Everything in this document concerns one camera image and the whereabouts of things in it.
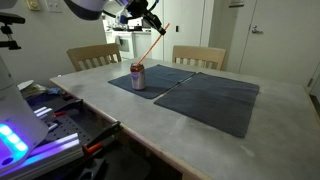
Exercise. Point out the white light switch plate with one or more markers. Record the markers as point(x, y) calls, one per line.
point(53, 5)

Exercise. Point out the orange drinking straw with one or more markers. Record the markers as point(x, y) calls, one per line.
point(150, 48)

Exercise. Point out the black bracket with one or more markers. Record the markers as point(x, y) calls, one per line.
point(93, 168)

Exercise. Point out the white kitchen cabinet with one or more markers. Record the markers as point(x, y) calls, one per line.
point(142, 45)

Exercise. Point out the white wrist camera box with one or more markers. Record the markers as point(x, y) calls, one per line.
point(122, 16)

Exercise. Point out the dark blue cloth mat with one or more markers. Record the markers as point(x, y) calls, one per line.
point(166, 78)
point(213, 100)

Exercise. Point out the white countertop appliance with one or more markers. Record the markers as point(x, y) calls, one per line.
point(135, 24)

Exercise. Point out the white kitchen stove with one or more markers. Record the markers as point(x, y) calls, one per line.
point(126, 46)

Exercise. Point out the small aluminium block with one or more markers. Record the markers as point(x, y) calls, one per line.
point(43, 112)

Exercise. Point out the aluminium extrusion rail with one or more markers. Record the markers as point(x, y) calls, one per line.
point(50, 151)

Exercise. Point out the small black wall switch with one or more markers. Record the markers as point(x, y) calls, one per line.
point(177, 28)

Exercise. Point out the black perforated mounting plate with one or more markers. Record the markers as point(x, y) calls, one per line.
point(70, 128)

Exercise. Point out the small blue object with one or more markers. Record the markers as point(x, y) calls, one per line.
point(53, 90)

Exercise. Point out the red and silver soda can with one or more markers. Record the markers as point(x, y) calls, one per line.
point(137, 77)

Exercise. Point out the beige wall thermostat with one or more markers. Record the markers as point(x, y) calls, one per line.
point(33, 4)

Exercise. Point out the stack of papers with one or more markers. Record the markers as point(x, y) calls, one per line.
point(35, 91)

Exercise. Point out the light wooden chair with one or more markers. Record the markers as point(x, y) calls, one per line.
point(200, 52)
point(93, 52)

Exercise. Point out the black camera on tripod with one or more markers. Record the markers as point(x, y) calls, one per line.
point(10, 18)

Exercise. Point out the grey wall sign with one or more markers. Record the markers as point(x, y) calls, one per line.
point(236, 3)

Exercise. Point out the white door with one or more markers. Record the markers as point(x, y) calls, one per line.
point(283, 43)

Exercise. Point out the microwave oven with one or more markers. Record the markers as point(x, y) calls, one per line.
point(144, 25)

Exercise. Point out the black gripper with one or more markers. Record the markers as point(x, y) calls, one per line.
point(140, 7)

